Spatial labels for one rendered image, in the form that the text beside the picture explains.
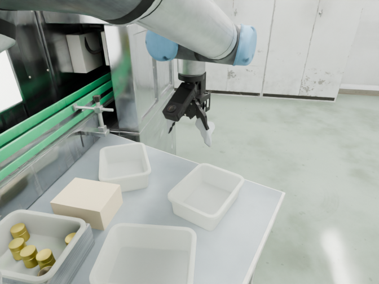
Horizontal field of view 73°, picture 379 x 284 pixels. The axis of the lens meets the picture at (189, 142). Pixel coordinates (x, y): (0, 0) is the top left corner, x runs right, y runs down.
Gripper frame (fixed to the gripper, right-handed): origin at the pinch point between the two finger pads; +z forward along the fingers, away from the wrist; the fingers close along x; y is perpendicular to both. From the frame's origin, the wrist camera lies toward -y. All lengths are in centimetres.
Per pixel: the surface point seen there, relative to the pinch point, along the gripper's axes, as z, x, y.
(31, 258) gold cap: 16.0, 15.5, -43.6
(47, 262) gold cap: 16.2, 11.4, -42.2
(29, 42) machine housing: -22, 76, 0
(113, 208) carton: 18.4, 13.9, -19.9
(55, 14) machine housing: -31, 74, 13
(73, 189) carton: 13.7, 26.4, -24.0
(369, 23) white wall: -4, -32, 403
